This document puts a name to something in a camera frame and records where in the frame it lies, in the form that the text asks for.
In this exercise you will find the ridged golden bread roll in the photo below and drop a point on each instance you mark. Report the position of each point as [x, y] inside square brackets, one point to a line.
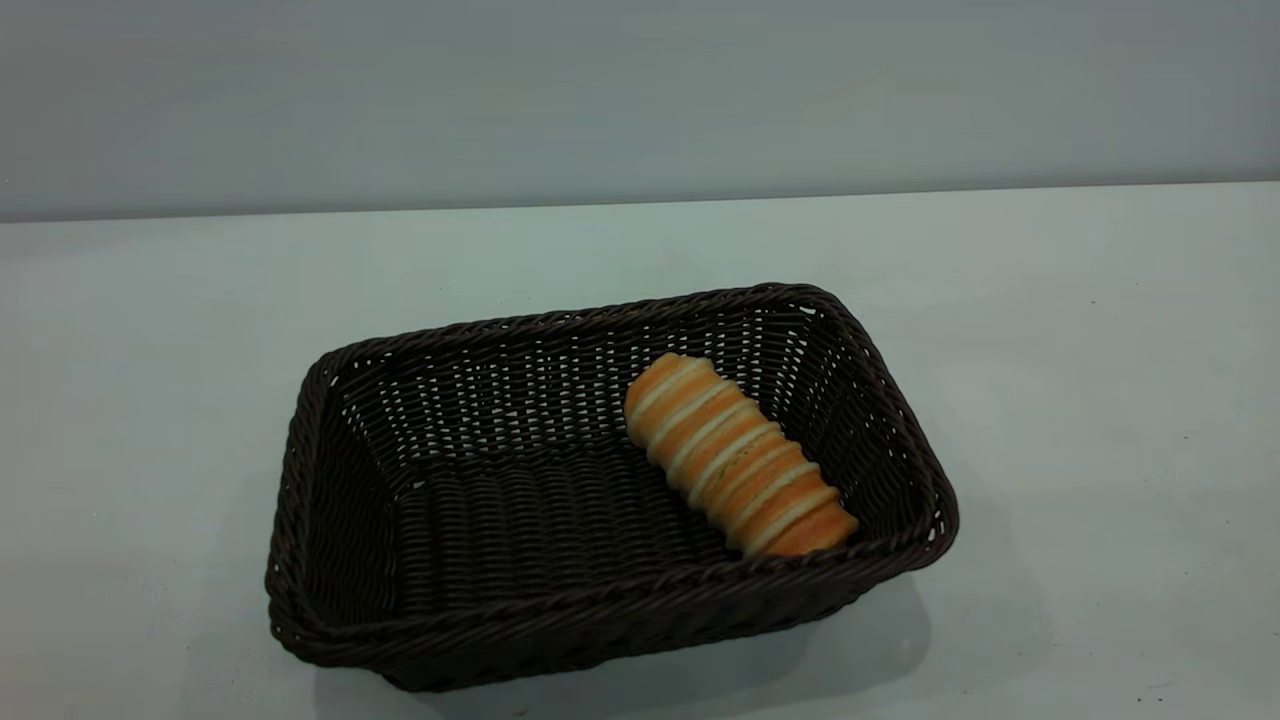
[735, 455]

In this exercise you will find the dark brown woven basket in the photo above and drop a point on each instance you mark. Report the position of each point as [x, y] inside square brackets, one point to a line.
[520, 530]

